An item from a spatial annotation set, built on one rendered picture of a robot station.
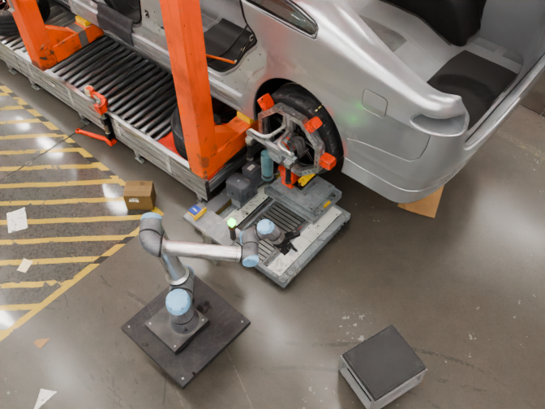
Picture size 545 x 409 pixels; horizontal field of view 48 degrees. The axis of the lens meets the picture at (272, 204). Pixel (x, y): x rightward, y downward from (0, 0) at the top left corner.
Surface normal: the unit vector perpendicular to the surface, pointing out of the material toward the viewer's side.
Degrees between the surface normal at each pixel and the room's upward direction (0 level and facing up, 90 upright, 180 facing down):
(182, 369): 0
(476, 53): 0
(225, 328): 0
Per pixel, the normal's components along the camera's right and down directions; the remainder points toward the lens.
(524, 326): -0.01, -0.62
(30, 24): 0.76, 0.50
